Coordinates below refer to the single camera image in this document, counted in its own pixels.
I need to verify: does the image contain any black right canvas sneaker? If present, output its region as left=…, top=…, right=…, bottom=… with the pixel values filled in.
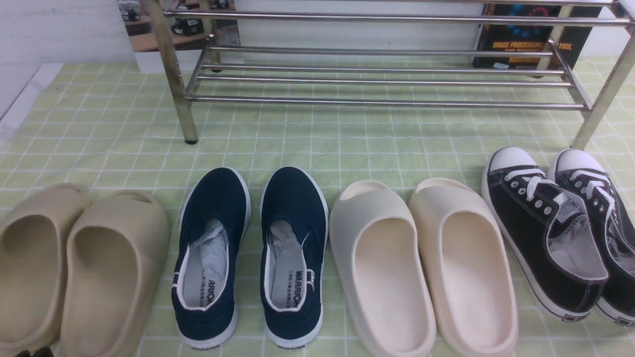
left=547, top=148, right=635, bottom=327

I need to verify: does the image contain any metal shoe rack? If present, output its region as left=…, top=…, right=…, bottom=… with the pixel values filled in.
left=146, top=0, right=634, bottom=149

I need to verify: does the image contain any dark image processing book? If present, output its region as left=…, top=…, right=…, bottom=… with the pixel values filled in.
left=471, top=3, right=592, bottom=70

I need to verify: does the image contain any tan left slipper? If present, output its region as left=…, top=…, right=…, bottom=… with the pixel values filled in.
left=0, top=183, right=89, bottom=357

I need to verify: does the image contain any tan right slipper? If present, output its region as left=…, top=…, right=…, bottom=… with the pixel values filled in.
left=61, top=190, right=172, bottom=357

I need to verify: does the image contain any green checked floor cloth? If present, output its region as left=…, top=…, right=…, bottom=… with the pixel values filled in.
left=0, top=63, right=634, bottom=357

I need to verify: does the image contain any navy slip-on shoe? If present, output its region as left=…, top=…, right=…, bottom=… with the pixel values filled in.
left=172, top=167, right=251, bottom=351
left=260, top=167, right=329, bottom=350

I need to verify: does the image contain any black left canvas sneaker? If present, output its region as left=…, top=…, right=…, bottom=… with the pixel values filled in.
left=481, top=146, right=609, bottom=322

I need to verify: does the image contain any tan slipper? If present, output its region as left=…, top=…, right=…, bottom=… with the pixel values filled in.
left=61, top=190, right=172, bottom=357
left=0, top=183, right=89, bottom=357

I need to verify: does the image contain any cream slipper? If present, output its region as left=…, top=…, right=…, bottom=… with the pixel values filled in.
left=408, top=177, right=519, bottom=357
left=329, top=180, right=437, bottom=357

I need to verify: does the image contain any cream left slipper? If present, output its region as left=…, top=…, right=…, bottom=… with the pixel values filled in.
left=329, top=180, right=437, bottom=357

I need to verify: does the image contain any black canvas sneaker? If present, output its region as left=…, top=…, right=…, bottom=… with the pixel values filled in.
left=547, top=148, right=635, bottom=327
left=481, top=146, right=609, bottom=322

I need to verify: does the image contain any cream right slipper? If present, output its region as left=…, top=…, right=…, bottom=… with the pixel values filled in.
left=408, top=177, right=519, bottom=357

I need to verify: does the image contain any photo poster on wall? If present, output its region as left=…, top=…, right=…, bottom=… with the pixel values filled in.
left=117, top=0, right=240, bottom=53

